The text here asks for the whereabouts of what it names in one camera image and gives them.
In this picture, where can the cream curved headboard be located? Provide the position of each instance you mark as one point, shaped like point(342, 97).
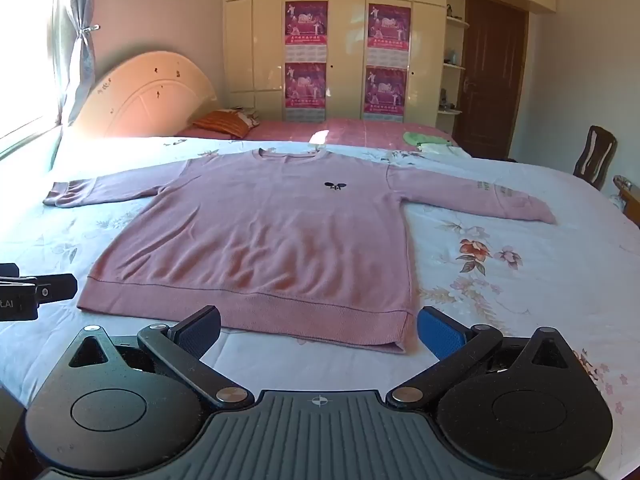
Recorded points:
point(145, 95)

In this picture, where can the wooden furniture piece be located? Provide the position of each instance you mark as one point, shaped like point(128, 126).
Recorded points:
point(627, 192)

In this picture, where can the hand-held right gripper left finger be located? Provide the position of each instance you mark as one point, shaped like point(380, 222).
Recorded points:
point(200, 332)

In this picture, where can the grey curtain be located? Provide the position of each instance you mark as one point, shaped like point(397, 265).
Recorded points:
point(75, 50)

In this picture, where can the pink long-sleeve sweater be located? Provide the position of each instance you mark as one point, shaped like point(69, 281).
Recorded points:
point(260, 240)

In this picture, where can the purple wall poster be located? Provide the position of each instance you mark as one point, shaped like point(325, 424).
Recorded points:
point(389, 32)
point(306, 30)
point(385, 92)
point(305, 91)

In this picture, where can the folded white cloth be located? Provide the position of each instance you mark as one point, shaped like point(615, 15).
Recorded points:
point(442, 150)

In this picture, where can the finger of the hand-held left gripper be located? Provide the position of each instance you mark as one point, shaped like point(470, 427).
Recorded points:
point(57, 287)

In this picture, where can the orange striped pillow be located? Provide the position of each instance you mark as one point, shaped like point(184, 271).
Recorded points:
point(222, 122)

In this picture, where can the white floral bed sheet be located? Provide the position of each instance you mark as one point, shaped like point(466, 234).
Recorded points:
point(500, 285)

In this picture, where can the dark brown wooden door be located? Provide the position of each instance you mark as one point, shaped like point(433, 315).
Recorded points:
point(492, 80)

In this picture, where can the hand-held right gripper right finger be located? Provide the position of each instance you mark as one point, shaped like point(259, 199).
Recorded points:
point(440, 332)

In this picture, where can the cream wardrobe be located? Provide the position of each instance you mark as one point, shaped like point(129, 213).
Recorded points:
point(345, 35)

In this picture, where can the window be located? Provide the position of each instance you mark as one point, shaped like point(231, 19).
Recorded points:
point(25, 60)

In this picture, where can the pink checked bedspread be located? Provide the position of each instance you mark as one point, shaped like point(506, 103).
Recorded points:
point(350, 130)

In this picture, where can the folded green cloth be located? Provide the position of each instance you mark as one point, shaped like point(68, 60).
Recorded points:
point(425, 138)

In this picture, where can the dark wooden chair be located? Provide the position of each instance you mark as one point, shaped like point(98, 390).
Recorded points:
point(595, 155)

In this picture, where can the cream corner shelves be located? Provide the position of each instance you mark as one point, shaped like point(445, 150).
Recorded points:
point(452, 65)

